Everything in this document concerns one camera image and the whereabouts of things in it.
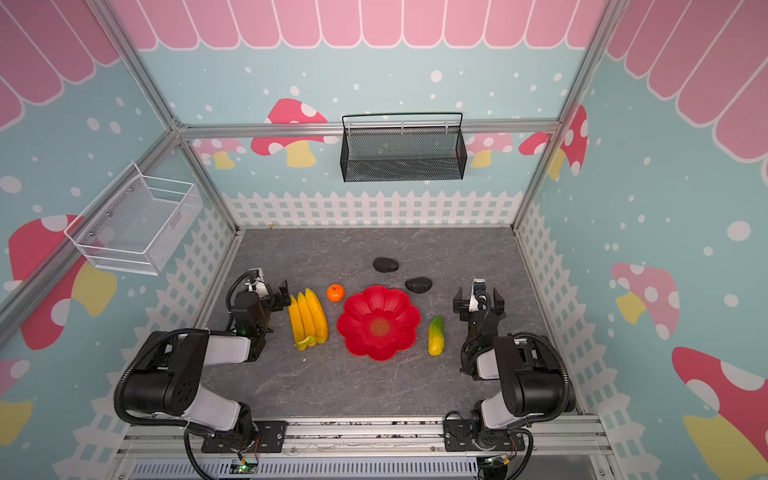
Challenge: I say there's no yellow fake banana bunch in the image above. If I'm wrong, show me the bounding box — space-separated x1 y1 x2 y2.
288 289 329 351

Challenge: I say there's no green yellow fake mango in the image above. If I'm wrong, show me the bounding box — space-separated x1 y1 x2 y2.
427 316 445 357

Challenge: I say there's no dark fake avocado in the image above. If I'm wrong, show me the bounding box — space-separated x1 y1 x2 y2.
405 276 433 294
372 257 400 273

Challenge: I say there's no small orange fake tangerine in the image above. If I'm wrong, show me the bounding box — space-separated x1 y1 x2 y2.
326 284 346 304

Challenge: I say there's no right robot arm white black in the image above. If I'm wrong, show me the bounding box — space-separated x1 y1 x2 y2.
443 279 575 452

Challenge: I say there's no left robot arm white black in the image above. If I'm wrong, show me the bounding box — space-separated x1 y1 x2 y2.
113 268 290 451

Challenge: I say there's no red flower-shaped fruit bowl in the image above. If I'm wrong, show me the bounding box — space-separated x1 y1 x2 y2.
336 285 421 362

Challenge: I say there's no circuit board right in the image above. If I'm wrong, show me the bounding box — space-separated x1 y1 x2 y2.
479 454 515 469

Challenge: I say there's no green circuit board left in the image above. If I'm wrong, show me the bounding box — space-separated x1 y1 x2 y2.
230 460 258 475

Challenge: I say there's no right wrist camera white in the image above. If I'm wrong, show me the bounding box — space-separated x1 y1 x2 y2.
469 279 489 312

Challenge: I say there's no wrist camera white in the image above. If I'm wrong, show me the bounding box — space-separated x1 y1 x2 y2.
246 267 270 298
469 279 489 312

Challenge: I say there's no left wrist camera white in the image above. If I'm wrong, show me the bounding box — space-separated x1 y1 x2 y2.
246 267 270 298

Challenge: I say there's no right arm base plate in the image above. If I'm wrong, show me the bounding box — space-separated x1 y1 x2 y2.
442 417 526 452

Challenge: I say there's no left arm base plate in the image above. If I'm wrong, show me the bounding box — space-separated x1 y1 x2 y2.
201 420 288 454

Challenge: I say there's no aluminium front rail frame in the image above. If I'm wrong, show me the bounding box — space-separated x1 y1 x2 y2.
105 415 622 479

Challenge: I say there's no white wire wall basket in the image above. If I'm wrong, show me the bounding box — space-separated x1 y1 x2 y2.
64 165 204 276

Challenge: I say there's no black mesh wall basket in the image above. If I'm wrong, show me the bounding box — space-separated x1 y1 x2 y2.
340 112 468 183

